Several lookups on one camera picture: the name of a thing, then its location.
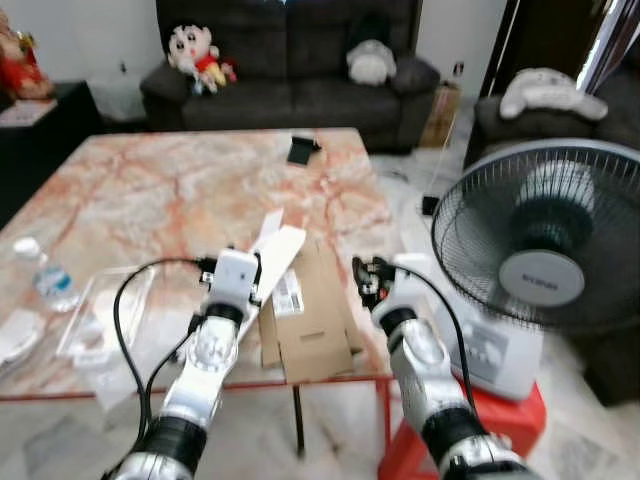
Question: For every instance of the wide white paper strip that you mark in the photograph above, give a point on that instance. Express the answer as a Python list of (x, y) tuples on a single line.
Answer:
[(282, 255)]

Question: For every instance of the black power plug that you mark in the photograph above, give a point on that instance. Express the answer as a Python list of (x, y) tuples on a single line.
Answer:
[(430, 205)]

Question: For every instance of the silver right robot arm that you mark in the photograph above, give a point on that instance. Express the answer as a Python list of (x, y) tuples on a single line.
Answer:
[(420, 350)]

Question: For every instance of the red plastic stool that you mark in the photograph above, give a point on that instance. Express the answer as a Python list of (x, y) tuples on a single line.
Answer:
[(500, 415)]

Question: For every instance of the long white plush toy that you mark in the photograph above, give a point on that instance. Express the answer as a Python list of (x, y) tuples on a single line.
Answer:
[(550, 95)]

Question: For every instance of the clear plastic packaging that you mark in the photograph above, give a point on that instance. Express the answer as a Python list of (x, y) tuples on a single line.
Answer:
[(110, 305)]

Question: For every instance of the narrow white paper strip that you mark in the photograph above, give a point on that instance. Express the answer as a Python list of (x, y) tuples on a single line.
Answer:
[(271, 226)]

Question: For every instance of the clear plastic water bottle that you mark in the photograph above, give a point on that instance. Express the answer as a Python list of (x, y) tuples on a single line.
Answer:
[(52, 282)]

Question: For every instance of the grey white plush toy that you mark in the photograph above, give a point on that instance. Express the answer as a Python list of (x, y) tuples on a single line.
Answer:
[(371, 65)]

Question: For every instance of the upright brown carton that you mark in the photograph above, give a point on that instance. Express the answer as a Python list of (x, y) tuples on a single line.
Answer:
[(440, 115)]

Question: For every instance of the dark grey armchair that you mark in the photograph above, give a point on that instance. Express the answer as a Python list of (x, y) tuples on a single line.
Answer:
[(490, 125)]

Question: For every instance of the marble top coffee table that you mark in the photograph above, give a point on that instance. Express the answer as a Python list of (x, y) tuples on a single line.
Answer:
[(150, 190)]

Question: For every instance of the red gold figurine decoration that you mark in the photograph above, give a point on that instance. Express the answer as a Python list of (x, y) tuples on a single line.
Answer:
[(20, 65)]

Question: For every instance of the dark grey sofa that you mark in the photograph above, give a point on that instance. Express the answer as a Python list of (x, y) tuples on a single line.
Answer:
[(300, 95)]

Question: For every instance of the pale printed paper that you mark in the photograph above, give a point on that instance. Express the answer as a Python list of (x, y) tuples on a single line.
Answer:
[(25, 112)]

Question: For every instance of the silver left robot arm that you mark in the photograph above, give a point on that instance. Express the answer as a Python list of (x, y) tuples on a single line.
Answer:
[(205, 355)]

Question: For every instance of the small black object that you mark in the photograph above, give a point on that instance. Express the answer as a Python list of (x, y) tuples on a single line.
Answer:
[(303, 151)]

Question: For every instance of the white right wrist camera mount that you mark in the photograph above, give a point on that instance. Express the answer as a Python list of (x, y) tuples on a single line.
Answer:
[(415, 282)]

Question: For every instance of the white table fan black grille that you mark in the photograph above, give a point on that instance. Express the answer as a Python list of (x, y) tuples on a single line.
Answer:
[(540, 275)]

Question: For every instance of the cartoon boy plush doll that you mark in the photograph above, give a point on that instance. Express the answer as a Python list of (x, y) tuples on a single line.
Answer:
[(195, 50)]

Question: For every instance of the dark brown door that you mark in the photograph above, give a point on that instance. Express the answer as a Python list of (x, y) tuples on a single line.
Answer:
[(535, 40)]

